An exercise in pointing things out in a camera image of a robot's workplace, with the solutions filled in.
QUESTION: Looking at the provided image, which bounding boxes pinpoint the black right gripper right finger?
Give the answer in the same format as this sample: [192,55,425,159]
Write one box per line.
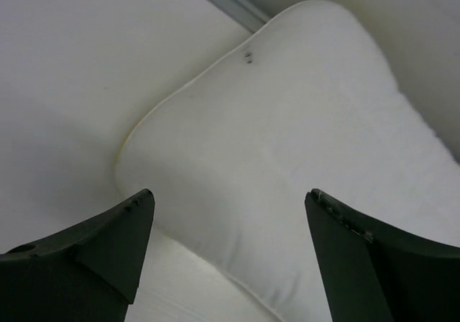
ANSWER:
[305,189,459,321]

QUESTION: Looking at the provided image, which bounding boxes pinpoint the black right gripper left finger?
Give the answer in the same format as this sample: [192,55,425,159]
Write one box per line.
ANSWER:
[1,189,155,321]

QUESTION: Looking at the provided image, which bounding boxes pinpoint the white pillow with yellow edge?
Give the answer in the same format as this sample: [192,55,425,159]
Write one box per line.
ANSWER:
[115,0,459,321]

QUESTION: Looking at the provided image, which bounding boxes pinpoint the aluminium table frame rail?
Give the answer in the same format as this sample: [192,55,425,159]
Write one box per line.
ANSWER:
[208,0,271,33]

